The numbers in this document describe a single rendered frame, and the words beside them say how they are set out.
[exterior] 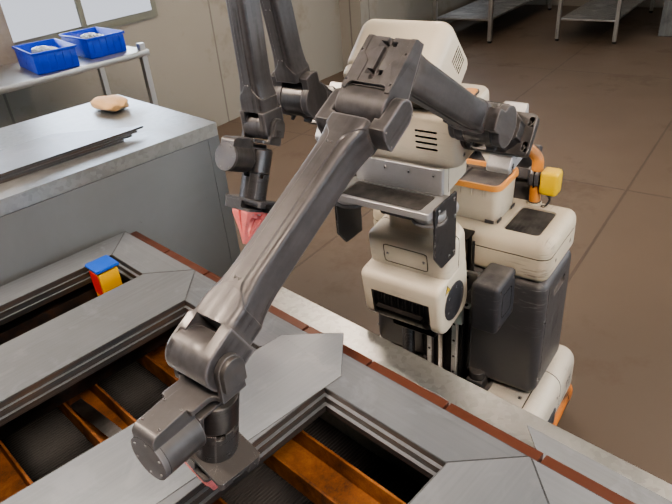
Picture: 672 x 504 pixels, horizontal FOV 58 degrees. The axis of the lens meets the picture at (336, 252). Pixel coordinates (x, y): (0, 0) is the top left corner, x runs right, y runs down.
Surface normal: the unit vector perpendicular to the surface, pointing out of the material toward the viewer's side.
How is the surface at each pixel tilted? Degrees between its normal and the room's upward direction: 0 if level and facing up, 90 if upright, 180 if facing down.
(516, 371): 90
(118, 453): 0
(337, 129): 29
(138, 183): 90
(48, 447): 0
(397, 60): 37
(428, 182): 90
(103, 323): 0
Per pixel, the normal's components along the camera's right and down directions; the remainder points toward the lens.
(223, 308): -0.33, -0.53
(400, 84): 0.80, 0.28
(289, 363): -0.08, -0.86
